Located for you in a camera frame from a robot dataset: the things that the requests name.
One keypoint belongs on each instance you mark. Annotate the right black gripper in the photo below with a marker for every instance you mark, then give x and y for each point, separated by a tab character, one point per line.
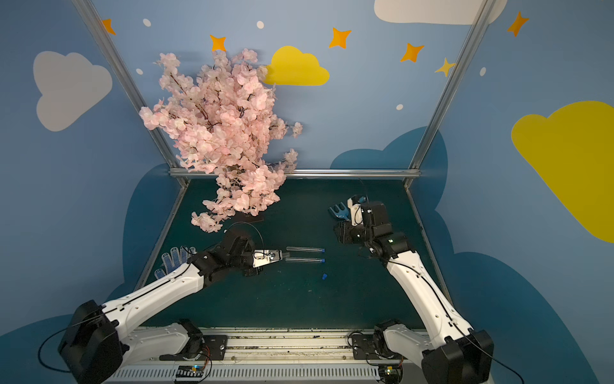
345	231

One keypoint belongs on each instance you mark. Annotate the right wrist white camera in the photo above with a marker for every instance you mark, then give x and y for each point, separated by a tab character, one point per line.
354	204

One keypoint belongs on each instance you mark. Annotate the aluminium front rail bed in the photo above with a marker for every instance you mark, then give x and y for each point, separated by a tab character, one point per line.
274	356

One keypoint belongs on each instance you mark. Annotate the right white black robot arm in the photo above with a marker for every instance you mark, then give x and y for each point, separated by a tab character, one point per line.
451	351

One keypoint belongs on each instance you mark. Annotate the small circuit board right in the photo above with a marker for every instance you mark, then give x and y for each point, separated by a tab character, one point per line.
389	374

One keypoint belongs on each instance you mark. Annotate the aluminium frame rail back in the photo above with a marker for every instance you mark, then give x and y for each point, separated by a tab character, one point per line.
317	174

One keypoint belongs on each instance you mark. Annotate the small circuit board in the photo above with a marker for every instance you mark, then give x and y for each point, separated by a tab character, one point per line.
190	373
389	374

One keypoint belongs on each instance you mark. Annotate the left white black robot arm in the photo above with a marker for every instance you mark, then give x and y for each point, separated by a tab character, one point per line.
103	338

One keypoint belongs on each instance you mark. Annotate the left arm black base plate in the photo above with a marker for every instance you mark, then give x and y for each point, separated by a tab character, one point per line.
211	347

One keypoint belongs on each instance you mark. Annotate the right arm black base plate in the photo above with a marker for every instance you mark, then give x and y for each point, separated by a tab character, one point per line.
362	346

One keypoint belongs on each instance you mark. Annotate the blue garden fork wooden handle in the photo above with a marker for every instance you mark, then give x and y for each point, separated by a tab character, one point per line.
340	211

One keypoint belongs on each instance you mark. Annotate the pink artificial cherry blossom tree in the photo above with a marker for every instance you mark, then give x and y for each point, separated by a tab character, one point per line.
222	123

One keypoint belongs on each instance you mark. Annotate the small circuit board left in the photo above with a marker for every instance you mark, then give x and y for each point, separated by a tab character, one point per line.
190	373

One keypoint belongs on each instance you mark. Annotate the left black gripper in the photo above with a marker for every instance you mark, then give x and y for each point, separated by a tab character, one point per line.
248	259

